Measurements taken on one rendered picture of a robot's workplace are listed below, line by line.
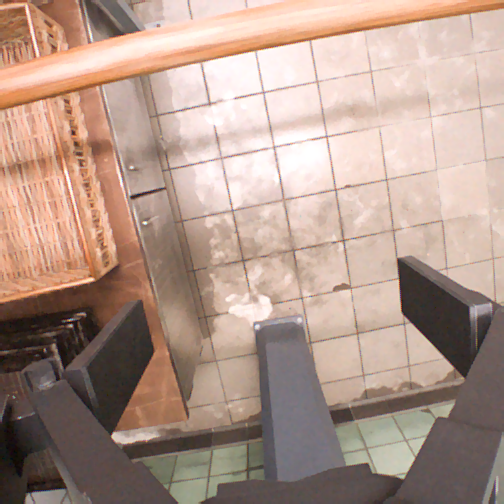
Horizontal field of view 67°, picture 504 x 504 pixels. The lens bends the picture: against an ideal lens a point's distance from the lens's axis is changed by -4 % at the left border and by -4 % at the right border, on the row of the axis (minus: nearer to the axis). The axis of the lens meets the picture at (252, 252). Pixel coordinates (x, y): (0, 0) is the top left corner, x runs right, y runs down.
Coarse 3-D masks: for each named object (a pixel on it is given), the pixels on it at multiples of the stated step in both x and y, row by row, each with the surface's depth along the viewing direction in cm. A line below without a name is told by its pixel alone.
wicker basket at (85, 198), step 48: (48, 48) 74; (0, 144) 87; (48, 144) 87; (48, 192) 90; (96, 192) 88; (0, 240) 92; (48, 240) 92; (96, 240) 83; (0, 288) 86; (48, 288) 78
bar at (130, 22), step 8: (104, 0) 93; (112, 0) 94; (120, 0) 99; (112, 8) 98; (120, 8) 99; (128, 8) 106; (120, 16) 104; (128, 16) 105; (136, 16) 115; (120, 24) 110; (128, 24) 111; (136, 24) 113; (144, 24) 135; (152, 24) 135; (160, 24) 135; (128, 32) 117; (136, 32) 118
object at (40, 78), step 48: (288, 0) 27; (336, 0) 27; (384, 0) 27; (432, 0) 27; (480, 0) 27; (96, 48) 27; (144, 48) 27; (192, 48) 27; (240, 48) 28; (0, 96) 28; (48, 96) 29
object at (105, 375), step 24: (120, 312) 18; (144, 312) 20; (96, 336) 16; (120, 336) 16; (144, 336) 19; (96, 360) 14; (120, 360) 16; (144, 360) 19; (72, 384) 13; (96, 384) 13; (120, 384) 15; (96, 408) 13; (120, 408) 15
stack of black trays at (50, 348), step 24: (72, 312) 92; (0, 336) 84; (24, 336) 81; (48, 336) 81; (72, 336) 83; (0, 360) 69; (24, 360) 68; (72, 360) 82; (0, 384) 69; (24, 384) 69; (48, 456) 73; (48, 480) 74
